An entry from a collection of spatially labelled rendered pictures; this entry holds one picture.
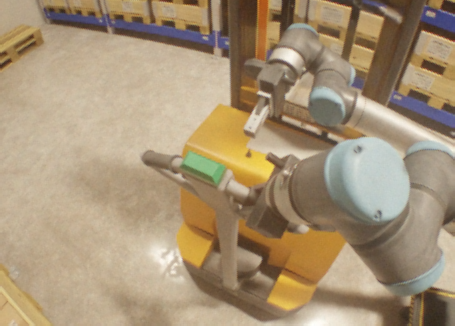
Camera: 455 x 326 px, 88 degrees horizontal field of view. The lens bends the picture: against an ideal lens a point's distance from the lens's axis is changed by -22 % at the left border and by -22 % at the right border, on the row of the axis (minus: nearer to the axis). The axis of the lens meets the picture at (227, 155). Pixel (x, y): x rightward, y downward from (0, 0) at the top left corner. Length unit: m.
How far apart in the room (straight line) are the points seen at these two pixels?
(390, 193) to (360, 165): 0.05
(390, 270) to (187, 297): 1.64
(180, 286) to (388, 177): 1.73
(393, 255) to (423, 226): 0.06
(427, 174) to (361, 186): 0.17
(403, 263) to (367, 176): 0.12
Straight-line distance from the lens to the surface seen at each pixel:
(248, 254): 1.50
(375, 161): 0.30
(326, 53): 0.80
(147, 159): 0.72
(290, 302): 1.57
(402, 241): 0.34
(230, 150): 1.26
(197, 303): 1.89
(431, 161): 0.46
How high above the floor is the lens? 1.84
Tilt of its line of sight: 50 degrees down
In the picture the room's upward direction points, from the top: 2 degrees counter-clockwise
